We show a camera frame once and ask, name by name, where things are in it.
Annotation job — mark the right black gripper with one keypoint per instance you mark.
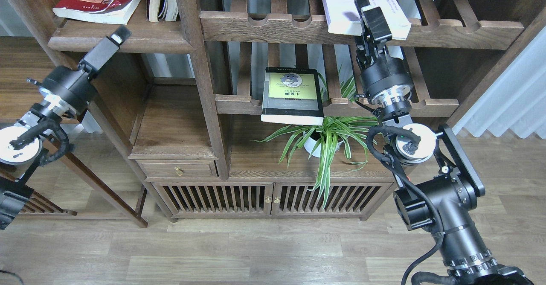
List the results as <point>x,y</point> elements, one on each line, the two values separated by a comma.
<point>385,79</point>

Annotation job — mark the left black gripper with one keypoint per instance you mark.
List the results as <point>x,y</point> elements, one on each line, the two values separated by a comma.
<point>68,92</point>

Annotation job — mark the white and purple book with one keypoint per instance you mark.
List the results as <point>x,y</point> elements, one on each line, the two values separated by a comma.
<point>343,19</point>

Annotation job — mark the red cover book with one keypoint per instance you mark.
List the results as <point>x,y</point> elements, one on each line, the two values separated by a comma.
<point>97,11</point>

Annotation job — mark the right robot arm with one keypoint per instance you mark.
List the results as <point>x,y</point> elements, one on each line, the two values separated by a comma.
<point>437,184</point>

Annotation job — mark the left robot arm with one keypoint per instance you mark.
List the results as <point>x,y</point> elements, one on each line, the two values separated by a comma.
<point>37,137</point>

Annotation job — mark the upright cream books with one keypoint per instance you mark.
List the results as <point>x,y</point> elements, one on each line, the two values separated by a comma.
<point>158,10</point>

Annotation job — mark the wooden side table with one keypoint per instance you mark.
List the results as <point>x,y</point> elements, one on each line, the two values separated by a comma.
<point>93,182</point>

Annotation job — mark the black and green book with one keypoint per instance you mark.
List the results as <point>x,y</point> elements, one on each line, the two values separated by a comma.
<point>292,96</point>

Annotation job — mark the spider plant in white pot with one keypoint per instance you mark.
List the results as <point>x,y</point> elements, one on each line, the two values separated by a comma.
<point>347,132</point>

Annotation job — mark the brass drawer knob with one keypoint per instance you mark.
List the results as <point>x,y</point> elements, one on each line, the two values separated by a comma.
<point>178,171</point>

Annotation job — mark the dark wooden bookshelf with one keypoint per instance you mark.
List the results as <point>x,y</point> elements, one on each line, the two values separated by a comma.
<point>181,94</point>

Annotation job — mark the white curtain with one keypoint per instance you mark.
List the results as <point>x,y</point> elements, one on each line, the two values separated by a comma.
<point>516,101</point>

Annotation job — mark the brass cabinet door knobs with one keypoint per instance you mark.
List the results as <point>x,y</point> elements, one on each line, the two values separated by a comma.
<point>274,200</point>

